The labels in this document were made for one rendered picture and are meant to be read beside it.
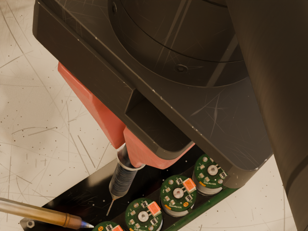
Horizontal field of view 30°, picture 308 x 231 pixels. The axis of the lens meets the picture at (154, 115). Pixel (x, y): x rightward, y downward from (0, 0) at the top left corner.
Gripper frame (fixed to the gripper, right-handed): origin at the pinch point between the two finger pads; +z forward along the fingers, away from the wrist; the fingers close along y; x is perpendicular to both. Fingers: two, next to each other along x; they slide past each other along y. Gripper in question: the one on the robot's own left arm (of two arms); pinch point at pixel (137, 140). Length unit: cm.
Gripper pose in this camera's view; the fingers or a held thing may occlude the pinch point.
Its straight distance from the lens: 27.0
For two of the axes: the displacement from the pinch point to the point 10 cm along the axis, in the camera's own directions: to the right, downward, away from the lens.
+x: 6.6, -5.5, 5.1
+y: 7.1, 6.7, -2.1
